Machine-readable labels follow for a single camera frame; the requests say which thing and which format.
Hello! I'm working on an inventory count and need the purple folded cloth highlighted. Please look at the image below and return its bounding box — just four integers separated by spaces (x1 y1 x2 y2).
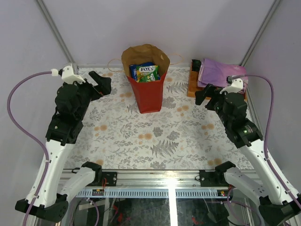
198 58 246 88

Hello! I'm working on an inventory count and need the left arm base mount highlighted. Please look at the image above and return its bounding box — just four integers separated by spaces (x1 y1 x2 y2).
92 171 118 189

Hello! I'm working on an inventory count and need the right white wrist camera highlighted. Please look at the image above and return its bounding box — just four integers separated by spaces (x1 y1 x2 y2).
220 75 244 94

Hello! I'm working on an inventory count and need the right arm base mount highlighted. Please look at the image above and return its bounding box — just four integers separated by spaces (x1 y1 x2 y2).
195 170 229 187

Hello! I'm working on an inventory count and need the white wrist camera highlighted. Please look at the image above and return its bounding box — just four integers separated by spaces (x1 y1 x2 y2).
220 75 244 94
51 63 86 84

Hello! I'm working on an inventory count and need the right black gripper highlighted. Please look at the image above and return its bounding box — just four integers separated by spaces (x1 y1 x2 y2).
194 83 231 127

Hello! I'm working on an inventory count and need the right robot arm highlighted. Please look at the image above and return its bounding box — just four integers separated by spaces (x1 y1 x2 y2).
195 84 301 226

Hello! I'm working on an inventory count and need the green Fox's candy bag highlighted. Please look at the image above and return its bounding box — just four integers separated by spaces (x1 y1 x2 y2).
136 65 160 82

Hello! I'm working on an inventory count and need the black item in tray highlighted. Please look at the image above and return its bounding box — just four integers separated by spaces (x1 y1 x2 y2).
191 59 202 72

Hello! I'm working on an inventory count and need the floral table mat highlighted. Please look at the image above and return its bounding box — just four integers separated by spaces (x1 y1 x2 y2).
65 67 252 170

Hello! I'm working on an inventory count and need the blue Doritos chip bag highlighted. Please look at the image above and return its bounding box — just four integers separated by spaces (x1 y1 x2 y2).
129 62 154 81

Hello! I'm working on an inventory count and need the red paper bag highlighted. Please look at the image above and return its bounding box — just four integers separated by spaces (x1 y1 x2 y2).
121 44 170 113

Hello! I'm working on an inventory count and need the aluminium front rail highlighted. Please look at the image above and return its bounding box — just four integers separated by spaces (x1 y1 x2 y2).
56 168 264 198

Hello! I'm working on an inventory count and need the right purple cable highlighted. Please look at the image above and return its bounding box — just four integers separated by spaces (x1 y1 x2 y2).
243 74 301 201

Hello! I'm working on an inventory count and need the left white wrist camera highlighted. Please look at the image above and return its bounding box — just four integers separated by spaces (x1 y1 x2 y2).
51 63 86 84

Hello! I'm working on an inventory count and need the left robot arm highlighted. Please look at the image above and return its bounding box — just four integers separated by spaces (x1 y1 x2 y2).
15 71 111 224

